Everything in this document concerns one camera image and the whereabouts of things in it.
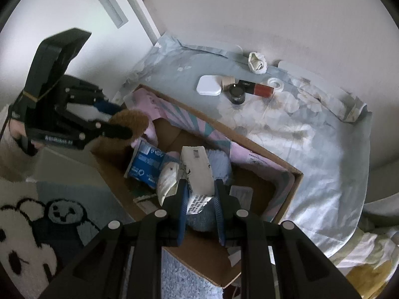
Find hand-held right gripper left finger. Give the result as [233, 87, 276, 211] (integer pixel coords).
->
[39, 181, 189, 299]

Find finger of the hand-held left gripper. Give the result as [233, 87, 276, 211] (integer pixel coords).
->
[62, 106, 132, 141]
[64, 76, 121, 114]

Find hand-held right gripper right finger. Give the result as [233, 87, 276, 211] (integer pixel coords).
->
[214, 182, 362, 299]

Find brown plush toy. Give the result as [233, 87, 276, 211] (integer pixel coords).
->
[107, 109, 150, 141]

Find pink plush toy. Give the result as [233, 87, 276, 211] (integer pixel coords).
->
[131, 121, 159, 148]

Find white patterned pouch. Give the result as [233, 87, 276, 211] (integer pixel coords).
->
[157, 162, 183, 206]

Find brown cardboard box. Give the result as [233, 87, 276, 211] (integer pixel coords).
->
[90, 84, 304, 289]

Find white small carton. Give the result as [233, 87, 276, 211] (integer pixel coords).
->
[179, 146, 215, 215]

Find blue packet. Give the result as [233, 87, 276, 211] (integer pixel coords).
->
[125, 140, 166, 190]

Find person's left forearm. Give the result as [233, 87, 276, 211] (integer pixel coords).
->
[0, 106, 42, 183]

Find person's left hand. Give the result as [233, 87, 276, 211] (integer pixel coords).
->
[8, 120, 47, 151]

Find white paper label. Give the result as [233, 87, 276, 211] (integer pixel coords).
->
[229, 185, 253, 209]

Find blue shaggy rug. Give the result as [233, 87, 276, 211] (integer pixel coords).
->
[160, 247, 225, 299]

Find white door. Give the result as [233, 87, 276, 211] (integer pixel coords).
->
[0, 0, 161, 113]

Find white rounded case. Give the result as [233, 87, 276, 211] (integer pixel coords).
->
[197, 75, 222, 96]

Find light blue floral cloth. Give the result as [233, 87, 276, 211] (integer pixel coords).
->
[125, 33, 373, 259]

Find panda rug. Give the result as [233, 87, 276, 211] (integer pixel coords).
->
[0, 177, 141, 299]

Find black jar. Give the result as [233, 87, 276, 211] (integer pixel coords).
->
[228, 85, 247, 105]

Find red black box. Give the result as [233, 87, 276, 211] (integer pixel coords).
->
[237, 80, 275, 98]

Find white tape roll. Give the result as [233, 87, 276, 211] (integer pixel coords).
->
[266, 77, 284, 91]

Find printed blanket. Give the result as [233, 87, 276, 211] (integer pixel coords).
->
[330, 227, 396, 289]

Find white crumpled sock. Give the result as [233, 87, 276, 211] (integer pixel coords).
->
[248, 51, 269, 75]

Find recessed door handle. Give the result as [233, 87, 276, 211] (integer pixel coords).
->
[90, 0, 129, 28]

